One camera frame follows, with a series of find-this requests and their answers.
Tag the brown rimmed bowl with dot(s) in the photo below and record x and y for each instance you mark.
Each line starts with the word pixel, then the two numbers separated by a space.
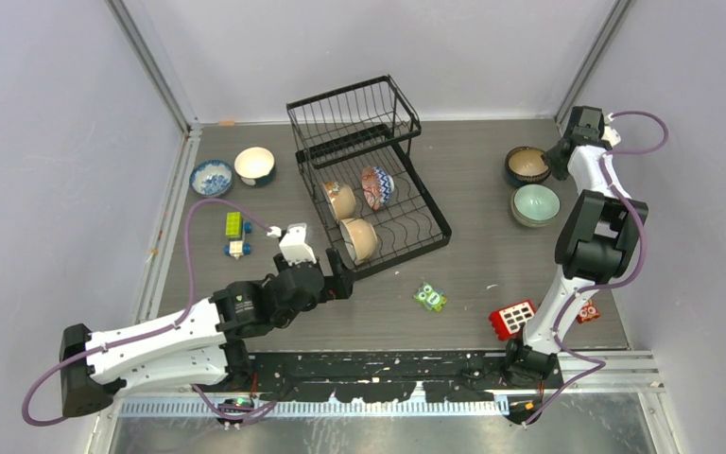
pixel 526 160

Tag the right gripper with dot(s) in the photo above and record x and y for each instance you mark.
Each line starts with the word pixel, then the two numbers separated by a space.
pixel 558 169

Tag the green owl block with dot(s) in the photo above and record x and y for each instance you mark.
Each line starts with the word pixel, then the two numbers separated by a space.
pixel 432 299

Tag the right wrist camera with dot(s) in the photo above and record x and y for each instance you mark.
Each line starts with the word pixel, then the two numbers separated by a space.
pixel 610 137

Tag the red patterned bowl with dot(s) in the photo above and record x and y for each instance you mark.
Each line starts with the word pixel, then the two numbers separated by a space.
pixel 377 186

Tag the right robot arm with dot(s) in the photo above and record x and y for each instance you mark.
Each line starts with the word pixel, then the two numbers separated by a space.
pixel 595 246

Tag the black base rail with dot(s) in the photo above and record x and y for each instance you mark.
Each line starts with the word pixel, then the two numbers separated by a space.
pixel 388 377

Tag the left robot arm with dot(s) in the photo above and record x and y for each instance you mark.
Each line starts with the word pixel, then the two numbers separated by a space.
pixel 202 345

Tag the dark teal bowl white foot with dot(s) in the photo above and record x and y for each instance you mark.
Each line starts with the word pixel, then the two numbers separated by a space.
pixel 255 166

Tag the mint green bowl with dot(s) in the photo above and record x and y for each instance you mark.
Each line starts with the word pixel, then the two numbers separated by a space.
pixel 534 205

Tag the teal bowl tan interior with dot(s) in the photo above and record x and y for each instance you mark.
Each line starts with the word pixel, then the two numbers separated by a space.
pixel 517 180

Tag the red grid block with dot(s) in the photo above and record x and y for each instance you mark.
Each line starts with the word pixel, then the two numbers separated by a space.
pixel 508 321

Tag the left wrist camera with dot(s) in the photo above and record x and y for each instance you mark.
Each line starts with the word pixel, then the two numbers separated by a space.
pixel 293 244

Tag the blue white patterned bowl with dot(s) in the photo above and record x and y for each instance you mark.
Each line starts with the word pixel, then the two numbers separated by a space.
pixel 211 178

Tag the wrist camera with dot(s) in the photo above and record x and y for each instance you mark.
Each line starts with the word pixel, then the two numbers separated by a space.
pixel 293 244
pixel 610 137

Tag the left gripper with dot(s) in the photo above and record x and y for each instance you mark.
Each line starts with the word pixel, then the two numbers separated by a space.
pixel 342 284

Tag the black wire dish rack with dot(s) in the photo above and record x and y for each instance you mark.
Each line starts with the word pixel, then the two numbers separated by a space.
pixel 359 136

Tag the cream bowl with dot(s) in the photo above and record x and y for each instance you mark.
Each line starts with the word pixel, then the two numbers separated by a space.
pixel 360 238
pixel 341 199

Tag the yellow blue toy block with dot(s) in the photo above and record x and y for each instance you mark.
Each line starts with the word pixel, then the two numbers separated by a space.
pixel 236 229

